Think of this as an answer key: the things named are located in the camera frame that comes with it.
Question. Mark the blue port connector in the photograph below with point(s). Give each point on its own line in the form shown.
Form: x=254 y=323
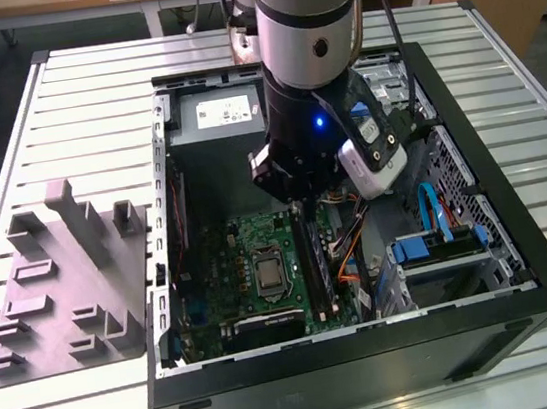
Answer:
x=176 y=351

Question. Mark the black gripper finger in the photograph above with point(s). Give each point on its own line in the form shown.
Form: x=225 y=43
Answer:
x=308 y=210

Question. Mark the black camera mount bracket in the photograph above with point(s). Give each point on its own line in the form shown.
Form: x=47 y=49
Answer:
x=360 y=97

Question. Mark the grey parts rack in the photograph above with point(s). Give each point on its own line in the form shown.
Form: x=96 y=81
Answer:
x=88 y=289

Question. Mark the black graphics card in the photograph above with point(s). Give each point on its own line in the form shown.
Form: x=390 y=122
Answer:
x=269 y=327

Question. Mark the CPU socket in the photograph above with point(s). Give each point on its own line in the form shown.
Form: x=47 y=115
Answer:
x=269 y=253

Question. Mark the blue drive bay latch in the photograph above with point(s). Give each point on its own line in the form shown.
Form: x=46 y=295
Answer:
x=358 y=109

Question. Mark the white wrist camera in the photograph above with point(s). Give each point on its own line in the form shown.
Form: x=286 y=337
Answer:
x=376 y=181

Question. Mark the hard disk in blue carrier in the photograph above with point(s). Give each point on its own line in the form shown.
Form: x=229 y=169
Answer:
x=435 y=246

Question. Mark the green motherboard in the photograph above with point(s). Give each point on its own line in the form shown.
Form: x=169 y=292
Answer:
x=219 y=252

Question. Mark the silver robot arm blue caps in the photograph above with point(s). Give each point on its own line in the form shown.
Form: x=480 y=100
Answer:
x=304 y=19

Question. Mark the grey power supply unit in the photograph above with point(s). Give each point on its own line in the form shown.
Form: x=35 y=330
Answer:
x=224 y=170

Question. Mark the installed RAM stick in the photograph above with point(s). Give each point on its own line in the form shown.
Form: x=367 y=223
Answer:
x=325 y=268

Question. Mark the silver CPU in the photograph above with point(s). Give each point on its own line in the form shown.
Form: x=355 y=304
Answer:
x=270 y=273

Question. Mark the black open PC case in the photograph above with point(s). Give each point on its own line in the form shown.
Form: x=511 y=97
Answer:
x=327 y=379

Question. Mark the metal drive cage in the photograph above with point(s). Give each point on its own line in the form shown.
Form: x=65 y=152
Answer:
x=389 y=83

